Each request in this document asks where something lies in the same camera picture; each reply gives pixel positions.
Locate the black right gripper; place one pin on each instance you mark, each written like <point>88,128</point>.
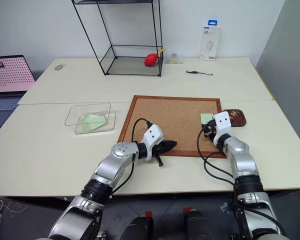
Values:
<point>211,132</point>

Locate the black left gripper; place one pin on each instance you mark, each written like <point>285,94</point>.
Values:
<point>158,148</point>

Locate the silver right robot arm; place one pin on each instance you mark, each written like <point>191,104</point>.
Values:
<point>242,160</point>

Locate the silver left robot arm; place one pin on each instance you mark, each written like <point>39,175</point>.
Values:
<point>110,167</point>

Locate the single green sticky note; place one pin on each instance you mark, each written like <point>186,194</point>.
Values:
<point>206,117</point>

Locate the dark brown oval tray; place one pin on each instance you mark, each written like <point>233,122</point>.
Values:
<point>241,121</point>

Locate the white product package box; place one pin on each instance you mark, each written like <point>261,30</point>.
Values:
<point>210,42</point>

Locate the clear plastic box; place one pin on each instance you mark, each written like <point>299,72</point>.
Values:
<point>72,120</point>

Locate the yellow pushpin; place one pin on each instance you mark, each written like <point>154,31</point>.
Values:
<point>231,116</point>

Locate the wood framed cork board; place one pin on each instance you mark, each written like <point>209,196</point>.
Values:
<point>175,117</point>

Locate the red pushpin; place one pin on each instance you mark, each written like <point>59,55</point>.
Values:
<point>236,113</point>

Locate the yellow tape mark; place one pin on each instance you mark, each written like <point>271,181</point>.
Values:
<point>190,84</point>

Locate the black pen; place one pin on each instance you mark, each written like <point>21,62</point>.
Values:
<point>198,73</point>

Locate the small clear card case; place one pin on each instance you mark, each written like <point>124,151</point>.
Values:
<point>175,60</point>

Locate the stack of green notes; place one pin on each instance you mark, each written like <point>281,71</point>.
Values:
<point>93,122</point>

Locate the red rubber air blower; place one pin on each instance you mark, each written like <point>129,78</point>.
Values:
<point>150,60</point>

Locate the grey round table grommet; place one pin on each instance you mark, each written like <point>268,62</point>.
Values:
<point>59,67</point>

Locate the laptop with pink screen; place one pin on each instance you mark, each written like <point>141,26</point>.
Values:
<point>7,75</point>

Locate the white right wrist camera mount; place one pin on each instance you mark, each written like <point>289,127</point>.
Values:
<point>223,123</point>

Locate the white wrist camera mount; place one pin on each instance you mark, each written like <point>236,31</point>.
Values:
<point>153,135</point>
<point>223,123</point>

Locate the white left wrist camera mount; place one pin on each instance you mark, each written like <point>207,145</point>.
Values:
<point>153,135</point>

